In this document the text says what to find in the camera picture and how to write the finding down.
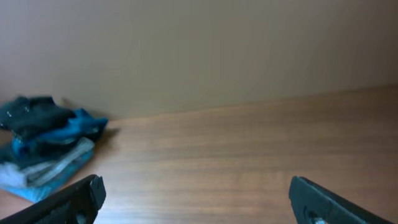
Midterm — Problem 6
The blue crumpled garment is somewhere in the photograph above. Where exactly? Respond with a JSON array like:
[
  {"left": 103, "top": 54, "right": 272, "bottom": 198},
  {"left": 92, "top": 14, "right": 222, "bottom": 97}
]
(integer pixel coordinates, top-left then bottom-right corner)
[{"left": 11, "top": 108, "right": 108, "bottom": 156}]

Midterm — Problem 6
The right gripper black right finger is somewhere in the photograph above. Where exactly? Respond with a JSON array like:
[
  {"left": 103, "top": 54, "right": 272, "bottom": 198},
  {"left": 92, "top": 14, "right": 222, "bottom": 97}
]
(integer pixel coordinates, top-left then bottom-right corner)
[{"left": 289, "top": 176, "right": 392, "bottom": 224}]

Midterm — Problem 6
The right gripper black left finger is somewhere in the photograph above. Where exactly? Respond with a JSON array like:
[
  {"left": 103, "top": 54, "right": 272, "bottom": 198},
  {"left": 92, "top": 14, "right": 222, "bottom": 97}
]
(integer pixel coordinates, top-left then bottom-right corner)
[{"left": 1, "top": 174, "right": 106, "bottom": 224}]

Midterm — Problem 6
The grey folded garment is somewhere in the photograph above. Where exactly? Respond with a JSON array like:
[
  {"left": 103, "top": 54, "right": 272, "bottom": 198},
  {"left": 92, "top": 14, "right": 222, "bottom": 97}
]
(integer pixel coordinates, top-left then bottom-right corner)
[{"left": 1, "top": 138, "right": 95, "bottom": 189}]

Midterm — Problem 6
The black folded garment in pile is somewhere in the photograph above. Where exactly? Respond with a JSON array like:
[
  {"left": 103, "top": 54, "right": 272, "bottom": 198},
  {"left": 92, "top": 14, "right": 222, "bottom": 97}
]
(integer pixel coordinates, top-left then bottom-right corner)
[{"left": 1, "top": 143, "right": 58, "bottom": 169}]

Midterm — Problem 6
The black t-shirt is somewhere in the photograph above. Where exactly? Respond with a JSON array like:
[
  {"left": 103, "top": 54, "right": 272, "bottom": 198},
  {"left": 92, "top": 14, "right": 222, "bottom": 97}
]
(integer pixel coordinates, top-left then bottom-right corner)
[{"left": 1, "top": 96, "right": 75, "bottom": 140}]

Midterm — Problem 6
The light blue denim garment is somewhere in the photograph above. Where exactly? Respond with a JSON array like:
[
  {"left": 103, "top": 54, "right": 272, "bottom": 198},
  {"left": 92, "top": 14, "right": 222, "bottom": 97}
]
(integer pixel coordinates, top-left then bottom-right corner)
[{"left": 1, "top": 149, "right": 94, "bottom": 203}]

